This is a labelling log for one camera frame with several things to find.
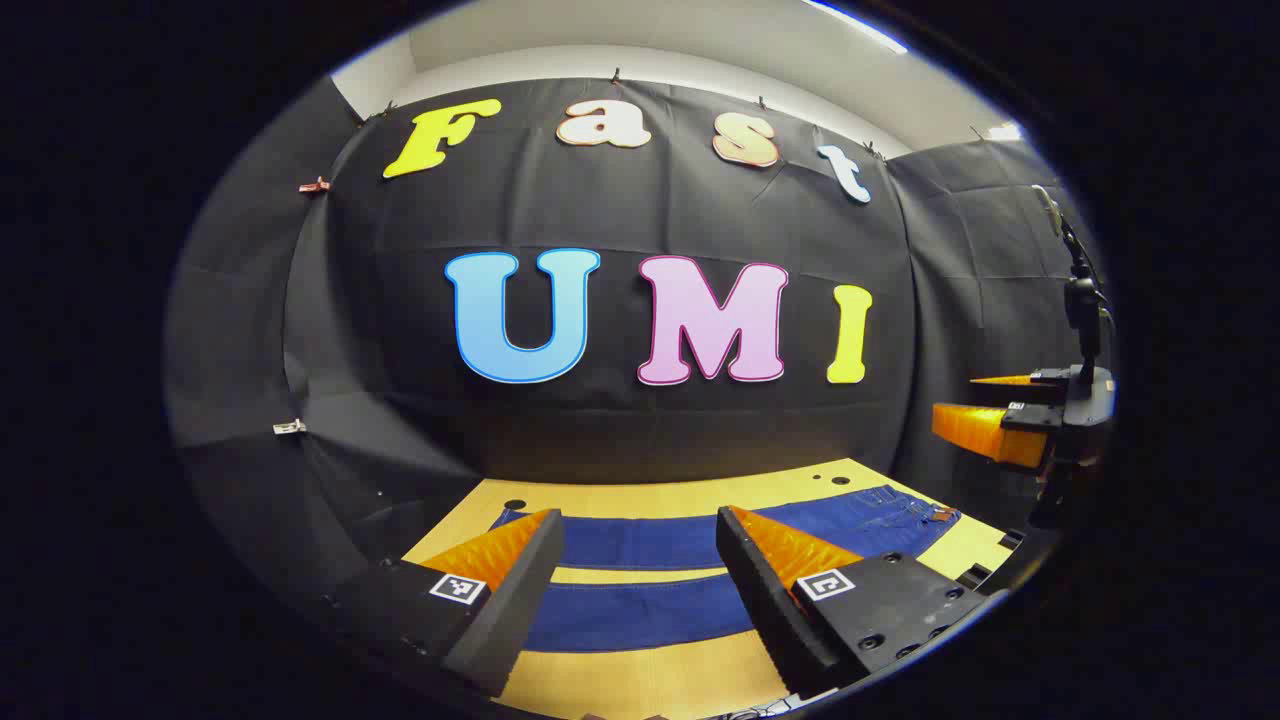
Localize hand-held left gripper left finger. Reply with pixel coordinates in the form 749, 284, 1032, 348
330, 508, 567, 699

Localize black backdrop cloth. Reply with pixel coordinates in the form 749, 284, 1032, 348
165, 78, 1111, 601

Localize blue denim jeans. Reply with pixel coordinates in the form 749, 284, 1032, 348
490, 484, 961, 653

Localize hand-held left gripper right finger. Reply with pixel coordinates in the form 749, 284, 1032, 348
715, 505, 1002, 701

